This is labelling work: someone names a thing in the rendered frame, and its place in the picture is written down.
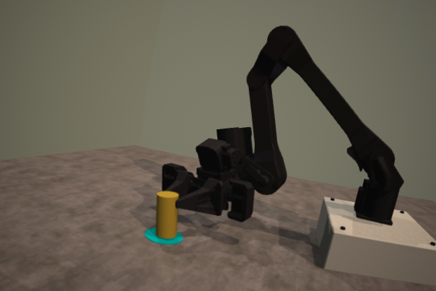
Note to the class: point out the cyan flat circle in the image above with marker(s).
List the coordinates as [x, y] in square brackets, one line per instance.
[150, 234]

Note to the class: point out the yellow cylinder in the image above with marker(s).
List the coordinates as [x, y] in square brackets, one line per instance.
[167, 215]

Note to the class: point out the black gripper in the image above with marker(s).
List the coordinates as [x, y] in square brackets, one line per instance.
[207, 193]

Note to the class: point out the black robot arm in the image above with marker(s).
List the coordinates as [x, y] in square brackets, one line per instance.
[265, 169]

